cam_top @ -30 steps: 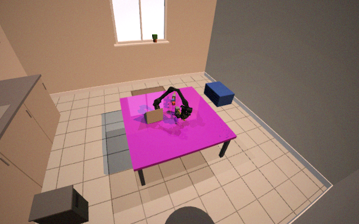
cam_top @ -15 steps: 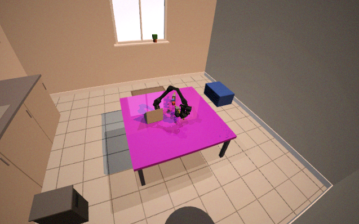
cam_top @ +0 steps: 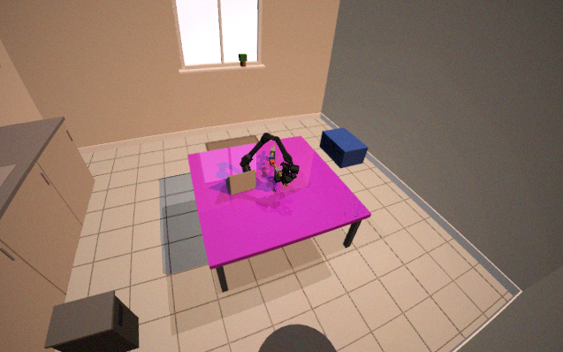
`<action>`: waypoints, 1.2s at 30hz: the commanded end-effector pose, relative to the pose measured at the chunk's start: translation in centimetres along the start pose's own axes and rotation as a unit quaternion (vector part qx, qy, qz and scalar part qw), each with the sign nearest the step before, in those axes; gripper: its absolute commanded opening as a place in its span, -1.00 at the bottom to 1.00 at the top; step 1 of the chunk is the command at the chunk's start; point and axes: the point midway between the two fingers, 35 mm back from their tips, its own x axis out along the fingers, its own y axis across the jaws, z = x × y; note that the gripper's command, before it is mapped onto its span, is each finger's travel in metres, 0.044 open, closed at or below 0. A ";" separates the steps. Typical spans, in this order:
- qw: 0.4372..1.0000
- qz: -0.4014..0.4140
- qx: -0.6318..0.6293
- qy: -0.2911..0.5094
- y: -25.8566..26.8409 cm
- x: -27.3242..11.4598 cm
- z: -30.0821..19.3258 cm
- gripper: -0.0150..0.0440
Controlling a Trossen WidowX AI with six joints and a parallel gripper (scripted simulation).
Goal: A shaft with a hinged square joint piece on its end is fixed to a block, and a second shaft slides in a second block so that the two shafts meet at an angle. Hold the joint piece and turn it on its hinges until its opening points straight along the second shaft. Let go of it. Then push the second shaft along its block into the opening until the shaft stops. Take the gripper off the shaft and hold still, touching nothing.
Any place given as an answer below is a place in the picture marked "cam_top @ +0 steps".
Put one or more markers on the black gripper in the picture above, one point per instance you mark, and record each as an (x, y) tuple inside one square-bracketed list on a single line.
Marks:
[(278, 179)]

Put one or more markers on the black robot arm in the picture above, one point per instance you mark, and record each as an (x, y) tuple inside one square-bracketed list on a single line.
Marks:
[(245, 160)]

